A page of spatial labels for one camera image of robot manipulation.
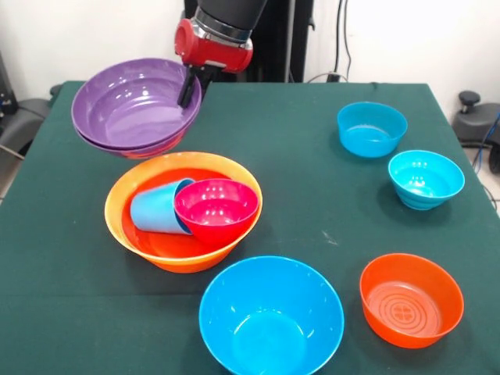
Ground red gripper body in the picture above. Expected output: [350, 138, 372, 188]
[174, 17, 254, 74]

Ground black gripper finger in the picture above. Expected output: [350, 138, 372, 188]
[198, 64, 219, 90]
[177, 65, 197, 109]

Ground purple bowl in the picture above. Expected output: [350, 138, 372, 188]
[76, 97, 203, 160]
[70, 57, 203, 152]

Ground blue cup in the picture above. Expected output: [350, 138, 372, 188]
[130, 178, 196, 236]

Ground magenta bowl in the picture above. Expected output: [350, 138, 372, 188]
[173, 178, 260, 247]

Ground blue bowl with ring pattern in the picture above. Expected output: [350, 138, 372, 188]
[337, 101, 409, 159]

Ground large orange bowl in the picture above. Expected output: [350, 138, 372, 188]
[104, 151, 263, 274]

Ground large blue bowl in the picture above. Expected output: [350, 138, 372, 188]
[198, 255, 345, 375]

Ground orange bowl with ring pattern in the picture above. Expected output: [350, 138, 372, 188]
[359, 252, 465, 349]

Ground dark green tablecloth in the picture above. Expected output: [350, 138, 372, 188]
[0, 80, 500, 375]

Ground cyan ribbed bowl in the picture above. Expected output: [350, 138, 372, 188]
[387, 149, 466, 212]

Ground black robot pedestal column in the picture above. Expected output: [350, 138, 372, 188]
[180, 0, 316, 83]

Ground black wall cable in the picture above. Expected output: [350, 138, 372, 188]
[306, 0, 352, 84]

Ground dark grey pedestal foot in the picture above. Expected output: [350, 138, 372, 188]
[452, 90, 500, 145]
[0, 84, 63, 157]

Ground blue cable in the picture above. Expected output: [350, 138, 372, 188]
[472, 112, 500, 173]

